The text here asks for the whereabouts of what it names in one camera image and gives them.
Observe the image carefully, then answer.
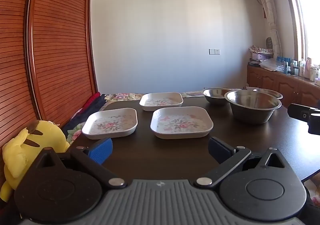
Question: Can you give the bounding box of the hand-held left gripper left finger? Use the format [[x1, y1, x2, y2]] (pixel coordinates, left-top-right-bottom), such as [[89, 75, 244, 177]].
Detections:
[[32, 137, 127, 189]]

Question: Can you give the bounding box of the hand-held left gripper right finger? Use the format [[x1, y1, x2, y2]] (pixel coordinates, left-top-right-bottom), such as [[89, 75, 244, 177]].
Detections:
[[194, 137, 293, 188]]

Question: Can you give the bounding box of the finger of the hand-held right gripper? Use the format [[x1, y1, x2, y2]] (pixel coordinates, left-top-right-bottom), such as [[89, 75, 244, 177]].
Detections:
[[287, 103, 313, 122]]

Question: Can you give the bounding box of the white floral square plate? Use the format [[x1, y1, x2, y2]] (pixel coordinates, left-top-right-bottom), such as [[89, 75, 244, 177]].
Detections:
[[139, 92, 184, 112], [150, 106, 214, 140], [82, 108, 138, 140]]

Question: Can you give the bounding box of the small steel bowl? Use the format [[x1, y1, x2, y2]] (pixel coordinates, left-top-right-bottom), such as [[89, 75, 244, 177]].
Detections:
[[252, 88, 283, 101]]

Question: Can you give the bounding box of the large steel bowl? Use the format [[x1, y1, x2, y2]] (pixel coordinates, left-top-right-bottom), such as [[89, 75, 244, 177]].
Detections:
[[224, 90, 282, 125]]

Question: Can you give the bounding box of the medium steel bowl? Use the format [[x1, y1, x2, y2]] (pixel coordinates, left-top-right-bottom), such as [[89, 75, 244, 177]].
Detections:
[[203, 87, 234, 105]]

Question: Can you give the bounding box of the wooden cabinet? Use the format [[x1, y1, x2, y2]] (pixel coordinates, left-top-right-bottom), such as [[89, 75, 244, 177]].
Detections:
[[247, 64, 320, 109]]

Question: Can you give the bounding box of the navy cloth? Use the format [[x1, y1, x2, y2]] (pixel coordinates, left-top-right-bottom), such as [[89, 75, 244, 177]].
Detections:
[[62, 94, 108, 138]]

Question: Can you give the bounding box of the row of toiletry bottles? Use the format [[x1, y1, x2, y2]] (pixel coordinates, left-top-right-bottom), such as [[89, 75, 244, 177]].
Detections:
[[276, 56, 320, 85]]

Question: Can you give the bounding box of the red cloth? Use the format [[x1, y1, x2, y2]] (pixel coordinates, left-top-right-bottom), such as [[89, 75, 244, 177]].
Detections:
[[82, 92, 101, 111]]

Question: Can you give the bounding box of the clear plastic bag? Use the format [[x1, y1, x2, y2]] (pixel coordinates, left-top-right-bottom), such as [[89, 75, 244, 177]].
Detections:
[[259, 58, 285, 72]]

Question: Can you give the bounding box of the yellow plush toy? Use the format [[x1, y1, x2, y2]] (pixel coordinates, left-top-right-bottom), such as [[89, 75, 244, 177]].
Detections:
[[0, 120, 71, 202]]

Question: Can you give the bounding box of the floral bed blanket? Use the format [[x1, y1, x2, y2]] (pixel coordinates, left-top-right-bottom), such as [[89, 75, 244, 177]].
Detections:
[[65, 88, 248, 145]]

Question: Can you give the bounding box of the pile of papers and boxes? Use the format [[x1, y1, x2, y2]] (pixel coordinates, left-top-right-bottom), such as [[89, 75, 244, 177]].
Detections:
[[248, 45, 275, 67]]

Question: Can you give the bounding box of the window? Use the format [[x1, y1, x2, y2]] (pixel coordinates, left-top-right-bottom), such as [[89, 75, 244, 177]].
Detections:
[[279, 0, 320, 67]]

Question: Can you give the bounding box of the patterned white curtain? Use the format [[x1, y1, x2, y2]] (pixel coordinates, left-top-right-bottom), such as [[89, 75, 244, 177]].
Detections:
[[251, 0, 283, 59]]

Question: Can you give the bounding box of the wooden louvered wardrobe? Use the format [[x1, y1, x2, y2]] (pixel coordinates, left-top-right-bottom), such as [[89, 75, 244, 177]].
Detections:
[[0, 0, 100, 157]]

